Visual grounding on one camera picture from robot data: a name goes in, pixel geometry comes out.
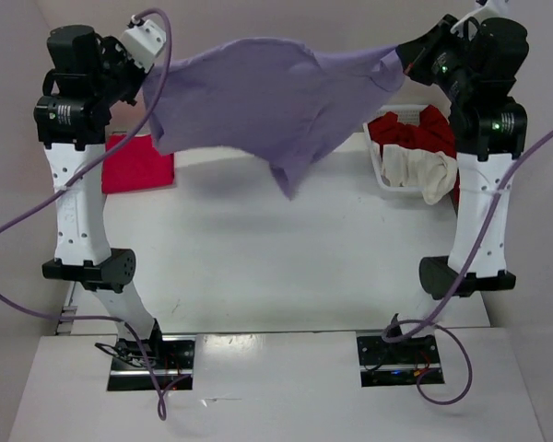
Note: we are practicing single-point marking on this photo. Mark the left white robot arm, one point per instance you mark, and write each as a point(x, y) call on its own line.
point(90, 74)

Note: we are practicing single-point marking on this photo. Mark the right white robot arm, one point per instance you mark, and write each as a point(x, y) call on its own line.
point(474, 61)

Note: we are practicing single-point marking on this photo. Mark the lavender t shirt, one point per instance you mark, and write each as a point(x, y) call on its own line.
point(271, 98)

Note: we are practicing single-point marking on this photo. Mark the dark red t shirt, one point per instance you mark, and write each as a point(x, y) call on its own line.
point(432, 134)

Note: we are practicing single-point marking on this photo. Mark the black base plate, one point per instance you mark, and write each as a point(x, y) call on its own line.
point(390, 365)
point(173, 369)

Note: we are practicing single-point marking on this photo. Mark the cream white t shirt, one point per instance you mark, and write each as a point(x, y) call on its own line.
point(432, 175)

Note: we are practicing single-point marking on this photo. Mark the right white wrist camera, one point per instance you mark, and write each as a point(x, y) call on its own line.
point(483, 10)

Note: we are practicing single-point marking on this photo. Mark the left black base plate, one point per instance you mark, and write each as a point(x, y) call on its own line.
point(173, 369)

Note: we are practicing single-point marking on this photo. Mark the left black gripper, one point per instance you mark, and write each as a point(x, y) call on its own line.
point(116, 50)

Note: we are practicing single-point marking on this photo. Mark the pink t shirt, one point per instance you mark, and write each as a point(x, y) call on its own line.
point(138, 166)

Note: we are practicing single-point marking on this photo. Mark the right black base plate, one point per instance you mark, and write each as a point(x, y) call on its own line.
point(390, 365)

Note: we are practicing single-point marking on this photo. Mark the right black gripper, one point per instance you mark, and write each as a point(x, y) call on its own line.
point(414, 54)

